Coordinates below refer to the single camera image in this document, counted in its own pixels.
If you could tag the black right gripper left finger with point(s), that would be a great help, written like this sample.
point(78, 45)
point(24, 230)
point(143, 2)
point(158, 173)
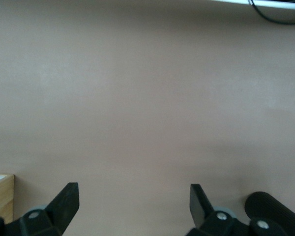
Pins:
point(66, 204)

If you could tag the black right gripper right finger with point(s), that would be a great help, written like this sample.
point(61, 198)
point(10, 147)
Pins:
point(199, 206)

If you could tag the wooden drawer cabinet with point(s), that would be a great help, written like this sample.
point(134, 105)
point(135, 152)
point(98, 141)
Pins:
point(2, 199)

